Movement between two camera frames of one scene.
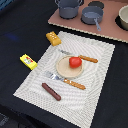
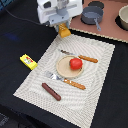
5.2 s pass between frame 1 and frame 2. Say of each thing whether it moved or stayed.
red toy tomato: stayed
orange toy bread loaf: moved
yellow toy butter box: stayed
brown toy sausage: stayed
